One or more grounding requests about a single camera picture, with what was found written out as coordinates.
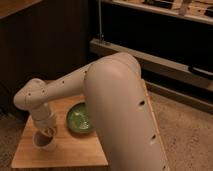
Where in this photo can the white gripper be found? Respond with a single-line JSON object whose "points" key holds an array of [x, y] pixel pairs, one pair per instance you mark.
{"points": [[43, 118]]}

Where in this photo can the white ceramic cup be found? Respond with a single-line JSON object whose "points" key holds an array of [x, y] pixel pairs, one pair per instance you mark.
{"points": [[43, 142]]}

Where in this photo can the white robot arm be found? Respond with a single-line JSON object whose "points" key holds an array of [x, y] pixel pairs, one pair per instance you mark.
{"points": [[119, 106]]}

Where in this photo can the green ceramic bowl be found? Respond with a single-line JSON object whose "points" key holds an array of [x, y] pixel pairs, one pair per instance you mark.
{"points": [[77, 119]]}

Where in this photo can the wooden table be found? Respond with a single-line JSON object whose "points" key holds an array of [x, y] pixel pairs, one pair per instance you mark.
{"points": [[71, 150]]}

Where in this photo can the vertical metal pole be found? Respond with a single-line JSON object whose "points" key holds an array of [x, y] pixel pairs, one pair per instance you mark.
{"points": [[101, 36]]}

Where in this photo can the metal shelf rail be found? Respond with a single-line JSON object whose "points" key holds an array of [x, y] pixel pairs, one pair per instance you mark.
{"points": [[154, 64]]}

